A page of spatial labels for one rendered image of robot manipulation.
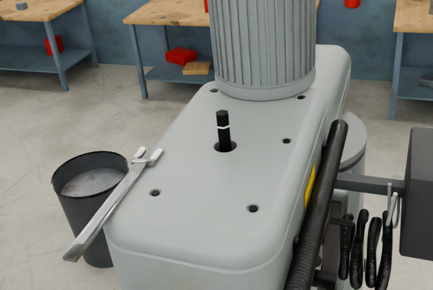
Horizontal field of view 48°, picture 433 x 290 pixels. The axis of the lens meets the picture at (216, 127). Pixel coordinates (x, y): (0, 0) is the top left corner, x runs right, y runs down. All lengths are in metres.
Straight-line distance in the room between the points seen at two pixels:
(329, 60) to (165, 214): 0.84
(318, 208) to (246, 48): 0.30
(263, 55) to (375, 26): 4.26
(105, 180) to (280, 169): 2.54
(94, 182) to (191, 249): 2.61
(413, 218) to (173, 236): 0.57
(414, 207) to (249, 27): 0.49
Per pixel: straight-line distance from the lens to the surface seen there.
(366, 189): 1.13
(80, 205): 2.96
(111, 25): 6.05
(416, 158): 1.06
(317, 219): 0.76
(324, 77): 1.29
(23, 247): 3.72
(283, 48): 0.87
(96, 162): 3.32
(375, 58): 5.23
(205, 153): 0.77
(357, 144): 1.38
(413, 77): 4.91
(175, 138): 0.82
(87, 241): 0.64
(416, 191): 1.02
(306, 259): 0.70
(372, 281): 1.19
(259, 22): 0.84
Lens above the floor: 2.31
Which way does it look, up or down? 31 degrees down
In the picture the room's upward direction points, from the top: 6 degrees counter-clockwise
